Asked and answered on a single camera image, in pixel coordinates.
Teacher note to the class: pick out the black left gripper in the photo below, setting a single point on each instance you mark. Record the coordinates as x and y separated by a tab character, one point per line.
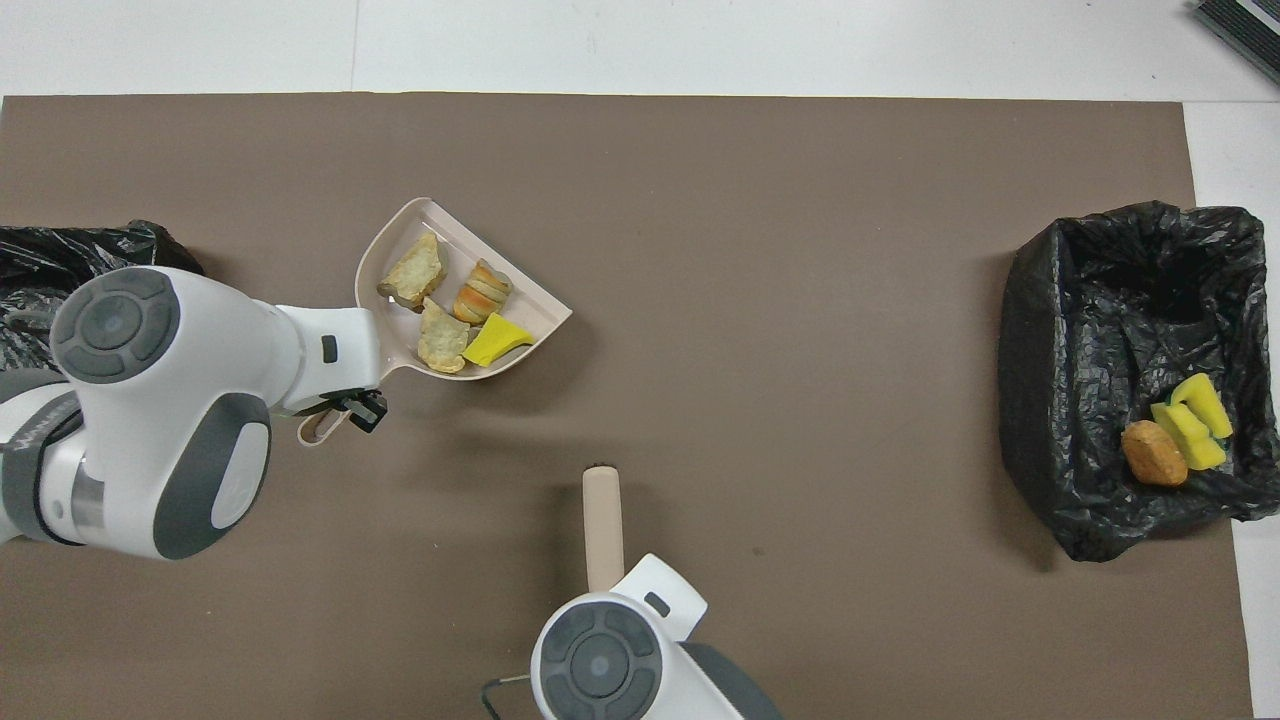
335	406

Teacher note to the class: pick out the small yellow sponge scrap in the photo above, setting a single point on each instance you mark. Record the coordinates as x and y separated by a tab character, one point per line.
495	340

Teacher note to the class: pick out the large pale bread chunk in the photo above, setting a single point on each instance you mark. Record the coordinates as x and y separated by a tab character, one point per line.
412	272

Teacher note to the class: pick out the striped orange bread piece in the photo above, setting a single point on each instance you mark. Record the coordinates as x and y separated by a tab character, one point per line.
482	292

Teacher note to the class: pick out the beige plastic dustpan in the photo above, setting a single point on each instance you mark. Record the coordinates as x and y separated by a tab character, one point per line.
525	300

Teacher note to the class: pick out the beige hand brush black bristles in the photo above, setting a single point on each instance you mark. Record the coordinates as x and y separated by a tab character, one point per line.
603	530

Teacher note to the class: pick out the brown bread roll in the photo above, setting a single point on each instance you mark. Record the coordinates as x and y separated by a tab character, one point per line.
1153	455

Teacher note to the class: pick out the yellow sponge with green side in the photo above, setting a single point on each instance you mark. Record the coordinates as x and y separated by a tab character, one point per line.
1190	445

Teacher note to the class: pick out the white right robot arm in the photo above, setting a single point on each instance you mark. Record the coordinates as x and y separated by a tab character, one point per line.
600	660

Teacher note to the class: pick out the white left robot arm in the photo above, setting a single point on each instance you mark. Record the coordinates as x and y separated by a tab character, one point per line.
120	320

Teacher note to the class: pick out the black bag lined trash bin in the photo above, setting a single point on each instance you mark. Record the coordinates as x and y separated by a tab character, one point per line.
1100	330
60	250

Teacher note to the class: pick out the brown table mat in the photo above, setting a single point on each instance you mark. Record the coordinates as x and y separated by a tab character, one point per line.
800	250

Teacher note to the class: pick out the black ribbed object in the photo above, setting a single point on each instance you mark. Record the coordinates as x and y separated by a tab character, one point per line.
1245	30

